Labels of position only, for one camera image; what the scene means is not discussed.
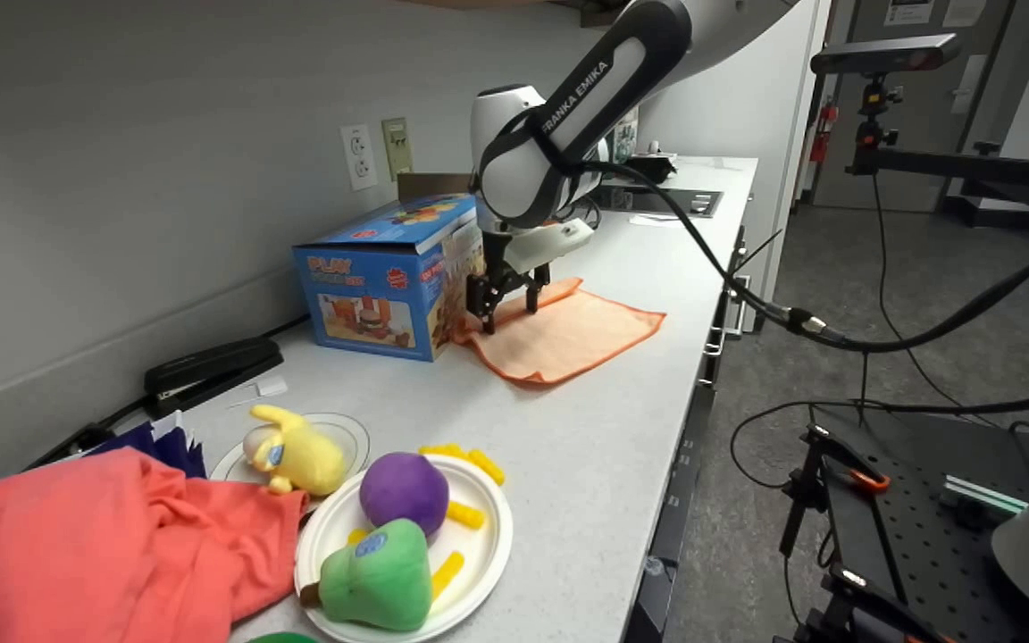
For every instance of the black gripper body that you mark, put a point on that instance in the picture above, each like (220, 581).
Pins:
(501, 270)

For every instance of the orange microfibre cloth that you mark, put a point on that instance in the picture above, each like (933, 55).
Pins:
(574, 339)

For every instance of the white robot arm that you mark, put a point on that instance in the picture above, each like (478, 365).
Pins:
(574, 107)

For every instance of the coral red cloth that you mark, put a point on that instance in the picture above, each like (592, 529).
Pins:
(98, 546)

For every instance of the blue toy food set box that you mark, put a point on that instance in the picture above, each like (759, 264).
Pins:
(395, 281)

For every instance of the yellow toy fry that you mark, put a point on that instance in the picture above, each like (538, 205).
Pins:
(443, 452)
(447, 571)
(486, 464)
(466, 515)

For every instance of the clear plastic plate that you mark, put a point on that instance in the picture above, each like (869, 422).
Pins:
(347, 431)

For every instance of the purple plush ball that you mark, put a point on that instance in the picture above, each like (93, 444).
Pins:
(406, 491)

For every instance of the small white tag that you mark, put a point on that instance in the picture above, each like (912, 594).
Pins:
(274, 385)

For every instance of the yellow plush toy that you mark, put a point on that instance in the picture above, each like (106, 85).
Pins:
(303, 452)

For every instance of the white paper plate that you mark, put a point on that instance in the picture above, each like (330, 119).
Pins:
(479, 564)

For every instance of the black stapler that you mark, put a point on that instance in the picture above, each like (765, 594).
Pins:
(213, 370)

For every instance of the green plush pear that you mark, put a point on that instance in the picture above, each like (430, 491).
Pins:
(376, 582)

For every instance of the red fire extinguisher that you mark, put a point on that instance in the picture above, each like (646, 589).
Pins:
(824, 134)

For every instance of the dark blue fabric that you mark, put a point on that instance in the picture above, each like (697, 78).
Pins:
(169, 447)

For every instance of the green and blue can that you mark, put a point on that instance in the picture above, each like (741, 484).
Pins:
(283, 637)

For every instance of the black perforated breadboard table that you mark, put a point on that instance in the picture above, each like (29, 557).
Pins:
(918, 522)

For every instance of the beige wall switch plate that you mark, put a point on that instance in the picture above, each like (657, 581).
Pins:
(399, 142)

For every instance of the white wall outlet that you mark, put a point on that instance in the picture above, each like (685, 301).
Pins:
(357, 157)

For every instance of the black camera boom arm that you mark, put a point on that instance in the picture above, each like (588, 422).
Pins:
(990, 179)

